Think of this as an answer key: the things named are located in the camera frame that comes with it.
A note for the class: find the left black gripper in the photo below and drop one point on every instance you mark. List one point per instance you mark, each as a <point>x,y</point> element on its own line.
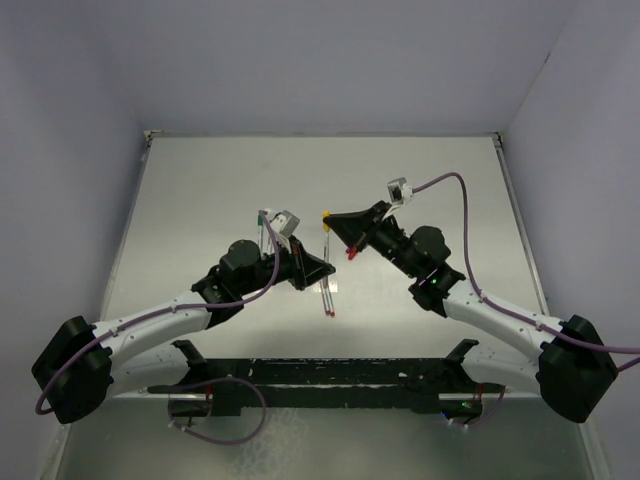
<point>304,268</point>

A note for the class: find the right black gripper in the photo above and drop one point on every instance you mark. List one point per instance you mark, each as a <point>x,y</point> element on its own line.
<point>351,227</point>

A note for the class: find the yellow marker pen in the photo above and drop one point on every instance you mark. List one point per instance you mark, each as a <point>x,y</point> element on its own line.
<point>326,247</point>

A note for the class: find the purple marker pen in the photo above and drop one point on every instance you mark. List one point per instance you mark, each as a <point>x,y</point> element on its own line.
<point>324,295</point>

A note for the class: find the blue marker pen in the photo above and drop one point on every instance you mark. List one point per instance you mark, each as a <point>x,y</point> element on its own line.
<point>270,244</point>

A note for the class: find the green marker pen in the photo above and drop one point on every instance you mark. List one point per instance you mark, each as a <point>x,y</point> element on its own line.
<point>260,240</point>

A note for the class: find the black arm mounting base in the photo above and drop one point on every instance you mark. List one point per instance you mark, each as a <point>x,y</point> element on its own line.
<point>420,385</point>

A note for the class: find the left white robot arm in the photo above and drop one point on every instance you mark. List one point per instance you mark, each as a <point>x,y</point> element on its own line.
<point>78,366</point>

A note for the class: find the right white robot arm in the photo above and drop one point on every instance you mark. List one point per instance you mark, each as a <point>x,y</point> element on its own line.
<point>562,361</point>

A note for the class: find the red marker pen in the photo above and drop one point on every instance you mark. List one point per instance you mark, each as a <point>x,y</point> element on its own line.
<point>333,313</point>

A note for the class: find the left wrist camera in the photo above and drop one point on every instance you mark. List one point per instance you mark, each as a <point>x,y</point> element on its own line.
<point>283,223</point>

